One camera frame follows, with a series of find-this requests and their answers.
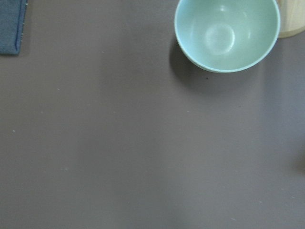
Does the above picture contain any grey folded cloth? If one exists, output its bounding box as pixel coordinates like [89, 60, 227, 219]
[0, 0, 28, 55]

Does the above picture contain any light green bowl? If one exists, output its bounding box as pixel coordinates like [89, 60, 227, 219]
[174, 0, 280, 73]

